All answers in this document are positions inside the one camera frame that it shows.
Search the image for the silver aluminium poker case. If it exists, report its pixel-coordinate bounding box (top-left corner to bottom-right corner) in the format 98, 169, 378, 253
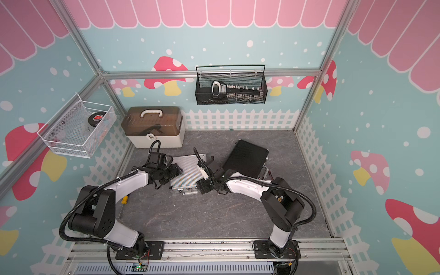
170, 155, 203, 195

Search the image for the black poker case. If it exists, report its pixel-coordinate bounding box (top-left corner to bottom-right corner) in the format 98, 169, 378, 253
222, 139, 269, 178

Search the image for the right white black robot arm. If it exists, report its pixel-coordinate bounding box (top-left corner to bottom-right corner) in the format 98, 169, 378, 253
197, 167, 317, 253

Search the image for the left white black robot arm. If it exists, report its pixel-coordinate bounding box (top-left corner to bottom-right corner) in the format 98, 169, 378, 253
58, 164, 183, 254

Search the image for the socket wrench set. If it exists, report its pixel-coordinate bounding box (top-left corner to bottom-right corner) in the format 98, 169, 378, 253
210, 81, 265, 104

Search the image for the white box lock latch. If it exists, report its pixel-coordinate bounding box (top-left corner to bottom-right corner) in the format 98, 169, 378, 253
146, 134, 157, 140

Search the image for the yellow black screwdriver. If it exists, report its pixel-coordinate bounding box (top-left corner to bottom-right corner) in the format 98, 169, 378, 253
118, 195, 129, 218

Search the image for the white storage box brown lid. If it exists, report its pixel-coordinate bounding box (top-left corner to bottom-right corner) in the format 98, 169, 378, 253
121, 107, 186, 149

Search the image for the black red tape roll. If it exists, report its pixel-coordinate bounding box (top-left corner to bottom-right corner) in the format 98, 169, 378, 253
88, 111, 106, 127

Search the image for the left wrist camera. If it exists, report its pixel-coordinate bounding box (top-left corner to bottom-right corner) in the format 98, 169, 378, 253
147, 152, 167, 167

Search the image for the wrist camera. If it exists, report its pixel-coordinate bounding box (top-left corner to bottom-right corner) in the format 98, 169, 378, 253
147, 152, 167, 167
199, 166, 209, 180

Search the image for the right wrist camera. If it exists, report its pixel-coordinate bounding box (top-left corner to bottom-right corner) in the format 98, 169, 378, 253
199, 166, 209, 180

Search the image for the white box carry handle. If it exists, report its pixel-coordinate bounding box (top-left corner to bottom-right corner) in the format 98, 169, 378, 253
140, 109, 163, 118

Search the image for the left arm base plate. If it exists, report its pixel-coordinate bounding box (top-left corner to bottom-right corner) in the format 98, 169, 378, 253
115, 241, 165, 260

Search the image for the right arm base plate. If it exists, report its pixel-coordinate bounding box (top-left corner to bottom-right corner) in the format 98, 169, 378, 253
252, 240, 301, 260

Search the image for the black wire wall basket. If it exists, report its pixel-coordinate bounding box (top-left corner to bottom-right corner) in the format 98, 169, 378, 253
195, 65, 268, 105

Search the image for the white wire wall basket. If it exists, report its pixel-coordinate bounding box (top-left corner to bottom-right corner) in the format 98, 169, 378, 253
37, 94, 116, 159

